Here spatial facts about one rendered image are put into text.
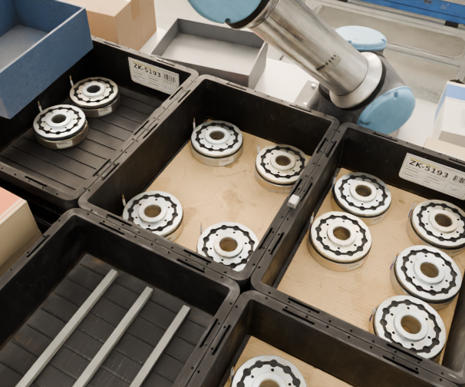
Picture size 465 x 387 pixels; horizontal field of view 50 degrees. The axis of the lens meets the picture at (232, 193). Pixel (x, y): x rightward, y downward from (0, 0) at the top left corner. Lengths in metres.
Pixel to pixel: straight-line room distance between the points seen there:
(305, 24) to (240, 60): 0.56
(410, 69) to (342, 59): 1.99
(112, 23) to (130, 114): 0.37
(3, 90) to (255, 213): 0.45
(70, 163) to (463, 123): 0.87
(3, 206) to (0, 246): 0.06
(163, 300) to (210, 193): 0.23
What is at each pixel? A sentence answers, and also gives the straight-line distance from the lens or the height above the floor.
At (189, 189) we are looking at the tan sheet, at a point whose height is 0.83.
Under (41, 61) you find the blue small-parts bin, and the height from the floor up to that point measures 1.11.
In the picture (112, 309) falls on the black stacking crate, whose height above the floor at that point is 0.83.
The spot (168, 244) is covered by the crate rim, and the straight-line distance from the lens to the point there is 0.73.
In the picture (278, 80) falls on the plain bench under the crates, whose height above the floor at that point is 0.70.
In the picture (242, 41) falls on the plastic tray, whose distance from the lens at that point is 1.45.
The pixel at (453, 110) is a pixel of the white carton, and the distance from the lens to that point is 1.29.
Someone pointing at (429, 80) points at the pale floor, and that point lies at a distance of 2.85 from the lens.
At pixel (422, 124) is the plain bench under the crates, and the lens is 1.37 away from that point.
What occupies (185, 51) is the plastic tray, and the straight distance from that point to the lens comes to 1.43.
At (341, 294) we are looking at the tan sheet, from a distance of 0.82.
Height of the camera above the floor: 1.52
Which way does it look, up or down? 48 degrees down
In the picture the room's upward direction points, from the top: 2 degrees clockwise
